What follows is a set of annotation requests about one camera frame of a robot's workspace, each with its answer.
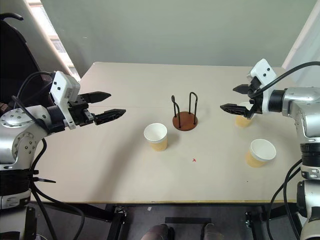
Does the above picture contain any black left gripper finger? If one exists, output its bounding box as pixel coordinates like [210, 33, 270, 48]
[93, 108, 127, 126]
[80, 91, 112, 104]

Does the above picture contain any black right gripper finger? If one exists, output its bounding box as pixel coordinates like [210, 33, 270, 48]
[232, 84, 251, 95]
[219, 103, 254, 117]

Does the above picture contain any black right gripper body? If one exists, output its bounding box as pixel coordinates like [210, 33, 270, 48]
[244, 77, 264, 120]

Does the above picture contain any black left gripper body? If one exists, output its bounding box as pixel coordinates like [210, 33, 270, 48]
[66, 94, 97, 126]

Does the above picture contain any yellow ribbed paper cup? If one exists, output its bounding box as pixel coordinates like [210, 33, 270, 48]
[143, 122, 169, 153]
[245, 138, 277, 169]
[235, 101, 254, 128]

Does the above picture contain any black chair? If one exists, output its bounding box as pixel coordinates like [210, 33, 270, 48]
[0, 12, 53, 111]

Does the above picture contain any dark rounded robot foot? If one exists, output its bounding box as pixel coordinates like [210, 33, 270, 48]
[144, 223, 175, 240]
[201, 222, 226, 240]

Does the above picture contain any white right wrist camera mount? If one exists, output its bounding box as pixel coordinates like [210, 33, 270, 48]
[247, 58, 278, 88]

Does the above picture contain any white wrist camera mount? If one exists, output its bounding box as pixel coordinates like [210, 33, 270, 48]
[247, 58, 278, 88]
[49, 70, 81, 130]

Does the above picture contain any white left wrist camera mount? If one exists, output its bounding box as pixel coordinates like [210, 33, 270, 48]
[49, 70, 81, 130]

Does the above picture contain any brown cup holder stand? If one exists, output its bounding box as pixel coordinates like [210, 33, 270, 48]
[171, 91, 199, 131]

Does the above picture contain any black cable tie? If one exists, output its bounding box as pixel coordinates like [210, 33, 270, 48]
[24, 169, 57, 185]

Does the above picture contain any black table frame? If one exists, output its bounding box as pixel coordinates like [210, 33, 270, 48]
[29, 201, 301, 240]

